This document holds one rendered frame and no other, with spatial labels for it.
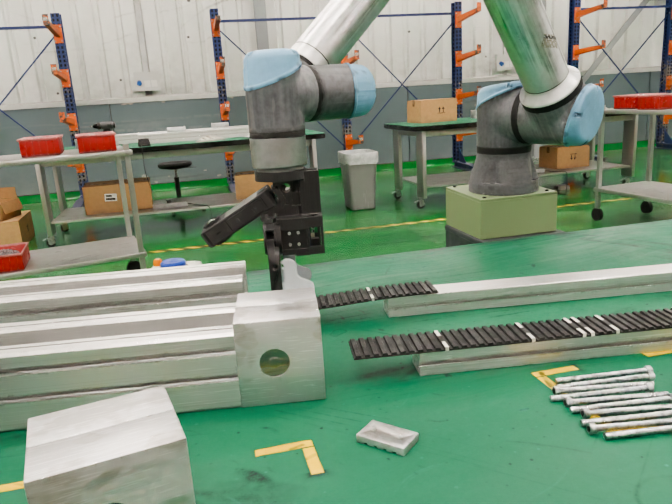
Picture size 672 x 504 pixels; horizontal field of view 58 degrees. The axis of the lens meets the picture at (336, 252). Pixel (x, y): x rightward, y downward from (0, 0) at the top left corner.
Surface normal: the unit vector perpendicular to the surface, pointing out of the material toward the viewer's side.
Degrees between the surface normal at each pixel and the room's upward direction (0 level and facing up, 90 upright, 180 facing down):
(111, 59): 90
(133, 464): 90
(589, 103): 97
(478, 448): 0
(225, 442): 0
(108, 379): 90
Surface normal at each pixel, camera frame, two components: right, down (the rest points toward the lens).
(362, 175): 0.21, 0.30
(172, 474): 0.42, 0.20
